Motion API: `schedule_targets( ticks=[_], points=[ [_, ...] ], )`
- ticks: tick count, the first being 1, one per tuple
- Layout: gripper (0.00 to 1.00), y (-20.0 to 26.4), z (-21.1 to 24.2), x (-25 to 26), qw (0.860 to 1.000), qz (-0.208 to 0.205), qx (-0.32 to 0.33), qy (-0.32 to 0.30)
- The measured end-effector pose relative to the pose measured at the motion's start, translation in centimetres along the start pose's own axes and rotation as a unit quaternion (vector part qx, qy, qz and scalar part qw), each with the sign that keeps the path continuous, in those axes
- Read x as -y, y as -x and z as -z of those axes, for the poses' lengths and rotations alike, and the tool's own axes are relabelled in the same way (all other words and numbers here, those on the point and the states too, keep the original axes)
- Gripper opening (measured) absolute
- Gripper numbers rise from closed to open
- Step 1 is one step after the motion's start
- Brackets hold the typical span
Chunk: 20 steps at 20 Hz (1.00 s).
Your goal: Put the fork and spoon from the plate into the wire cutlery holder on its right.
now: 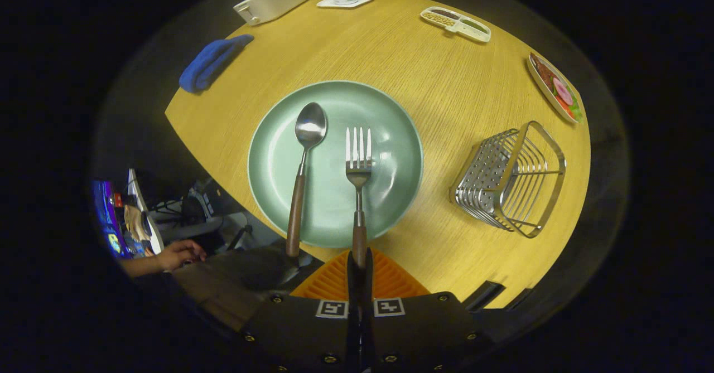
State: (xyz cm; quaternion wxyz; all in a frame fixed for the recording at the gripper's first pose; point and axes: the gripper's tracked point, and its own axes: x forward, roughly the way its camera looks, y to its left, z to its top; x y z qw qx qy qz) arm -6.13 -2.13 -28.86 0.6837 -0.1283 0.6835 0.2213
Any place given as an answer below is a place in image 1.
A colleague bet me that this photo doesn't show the green round plate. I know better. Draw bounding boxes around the green round plate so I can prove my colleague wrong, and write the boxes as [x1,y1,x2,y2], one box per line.
[247,80,424,249]

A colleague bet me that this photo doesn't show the white laptop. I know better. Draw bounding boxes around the white laptop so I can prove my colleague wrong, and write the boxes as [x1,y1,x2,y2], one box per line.
[127,168,165,255]

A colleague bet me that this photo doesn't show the fork with wooden handle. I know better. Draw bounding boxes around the fork with wooden handle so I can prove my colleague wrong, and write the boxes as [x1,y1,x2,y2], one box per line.
[345,127,373,269]

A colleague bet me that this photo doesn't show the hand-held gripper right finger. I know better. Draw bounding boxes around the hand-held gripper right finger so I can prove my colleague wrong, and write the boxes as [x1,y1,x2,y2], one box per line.
[360,249,494,373]

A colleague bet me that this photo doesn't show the spoon with wooden handle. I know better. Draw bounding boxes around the spoon with wooden handle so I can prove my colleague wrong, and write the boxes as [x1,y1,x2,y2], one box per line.
[286,101,329,258]

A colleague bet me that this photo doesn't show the computer monitor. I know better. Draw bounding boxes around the computer monitor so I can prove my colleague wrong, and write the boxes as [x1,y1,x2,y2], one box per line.
[92,181,132,259]

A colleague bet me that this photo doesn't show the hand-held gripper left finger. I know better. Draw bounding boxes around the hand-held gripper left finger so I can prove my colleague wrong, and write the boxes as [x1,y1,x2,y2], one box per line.
[239,249,360,373]

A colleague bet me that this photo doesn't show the black bar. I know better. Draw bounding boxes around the black bar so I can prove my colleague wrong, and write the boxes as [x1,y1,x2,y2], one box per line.
[463,281,505,312]

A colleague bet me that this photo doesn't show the metal wire basket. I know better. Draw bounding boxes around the metal wire basket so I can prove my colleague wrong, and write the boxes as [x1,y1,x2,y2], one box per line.
[449,120,567,239]

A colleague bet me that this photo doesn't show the person's grey trousers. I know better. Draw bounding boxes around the person's grey trousers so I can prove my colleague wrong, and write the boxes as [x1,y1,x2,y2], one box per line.
[173,245,324,329]

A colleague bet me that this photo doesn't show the white toaster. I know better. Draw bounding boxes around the white toaster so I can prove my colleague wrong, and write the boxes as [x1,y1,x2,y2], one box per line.
[233,0,311,26]

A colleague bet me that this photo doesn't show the white plate with food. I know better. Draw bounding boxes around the white plate with food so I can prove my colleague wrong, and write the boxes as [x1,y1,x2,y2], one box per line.
[526,52,585,124]

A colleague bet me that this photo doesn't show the blue cloth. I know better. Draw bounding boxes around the blue cloth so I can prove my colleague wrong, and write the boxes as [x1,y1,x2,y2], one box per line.
[178,34,255,94]

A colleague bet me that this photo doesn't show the white divided snack tray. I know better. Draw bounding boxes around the white divided snack tray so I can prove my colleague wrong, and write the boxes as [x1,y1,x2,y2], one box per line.
[419,6,492,43]

